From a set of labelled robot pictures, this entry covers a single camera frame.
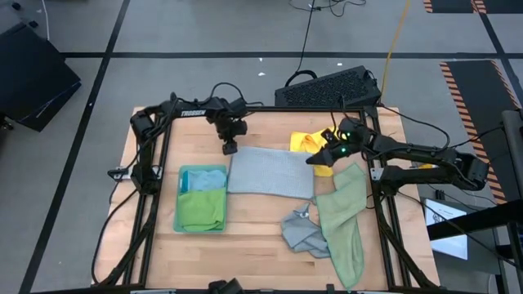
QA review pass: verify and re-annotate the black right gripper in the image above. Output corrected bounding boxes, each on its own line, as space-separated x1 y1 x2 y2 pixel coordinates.
305 117 373 167

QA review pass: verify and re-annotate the yellow microfiber towel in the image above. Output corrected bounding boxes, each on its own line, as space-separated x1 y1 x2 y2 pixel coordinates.
289 130 340 178

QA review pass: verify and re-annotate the grey microfiber towel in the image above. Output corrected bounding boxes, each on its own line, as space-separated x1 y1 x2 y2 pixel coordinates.
227 145 315 200

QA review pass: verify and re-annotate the light blue microfiber towel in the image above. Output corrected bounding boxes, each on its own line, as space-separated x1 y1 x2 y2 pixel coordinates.
180 169 227 193

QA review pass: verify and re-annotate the small grey ribbed towel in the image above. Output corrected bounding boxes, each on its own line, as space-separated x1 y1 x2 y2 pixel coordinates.
280 203 331 259

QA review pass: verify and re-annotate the bright green microfiber towel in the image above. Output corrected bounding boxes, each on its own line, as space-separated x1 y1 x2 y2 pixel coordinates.
177 188 227 232

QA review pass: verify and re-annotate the teal translucent plastic bin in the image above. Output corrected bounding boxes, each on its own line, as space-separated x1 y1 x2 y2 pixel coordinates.
173 164 229 234

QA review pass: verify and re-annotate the pale green microfiber towel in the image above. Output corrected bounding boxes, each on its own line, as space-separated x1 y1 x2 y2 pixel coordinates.
314 163 368 292

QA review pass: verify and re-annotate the black perforated computer case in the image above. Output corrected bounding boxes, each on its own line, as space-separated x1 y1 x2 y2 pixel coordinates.
274 65 383 109

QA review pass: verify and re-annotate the white printed sheet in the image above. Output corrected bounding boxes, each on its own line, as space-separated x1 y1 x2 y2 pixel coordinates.
424 198 469 261

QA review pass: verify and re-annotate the black bulky device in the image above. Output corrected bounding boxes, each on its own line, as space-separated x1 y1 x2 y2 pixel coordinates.
208 278 244 294

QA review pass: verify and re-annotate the black mat with hazard stripes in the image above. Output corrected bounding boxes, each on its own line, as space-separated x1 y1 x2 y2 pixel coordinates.
423 0 523 15
439 60 523 205

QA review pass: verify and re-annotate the black metal stand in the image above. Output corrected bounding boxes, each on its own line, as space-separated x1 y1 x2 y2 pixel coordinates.
427 199 523 294

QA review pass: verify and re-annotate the large black case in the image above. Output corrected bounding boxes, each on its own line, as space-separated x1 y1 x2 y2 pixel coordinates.
0 22 82 132

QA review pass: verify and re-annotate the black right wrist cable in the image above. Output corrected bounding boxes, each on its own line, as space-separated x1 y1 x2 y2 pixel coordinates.
329 97 349 132

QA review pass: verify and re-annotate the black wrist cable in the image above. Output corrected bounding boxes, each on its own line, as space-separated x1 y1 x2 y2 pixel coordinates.
329 97 349 132
208 81 265 108

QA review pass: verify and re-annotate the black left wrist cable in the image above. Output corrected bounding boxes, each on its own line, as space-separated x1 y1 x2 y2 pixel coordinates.
208 81 265 108

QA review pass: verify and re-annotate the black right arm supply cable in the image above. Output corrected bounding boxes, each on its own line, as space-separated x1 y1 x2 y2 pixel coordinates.
378 106 451 151

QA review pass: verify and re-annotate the black floor cable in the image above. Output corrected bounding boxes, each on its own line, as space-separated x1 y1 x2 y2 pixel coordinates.
284 0 368 87

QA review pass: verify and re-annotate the yellow cable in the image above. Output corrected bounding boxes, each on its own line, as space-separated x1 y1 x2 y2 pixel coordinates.
379 0 412 103

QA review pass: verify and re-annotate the black arm base cable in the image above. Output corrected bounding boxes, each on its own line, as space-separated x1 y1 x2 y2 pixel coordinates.
90 189 138 285

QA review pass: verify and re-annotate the grey padded post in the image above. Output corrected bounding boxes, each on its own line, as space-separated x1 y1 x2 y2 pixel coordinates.
501 109 523 201

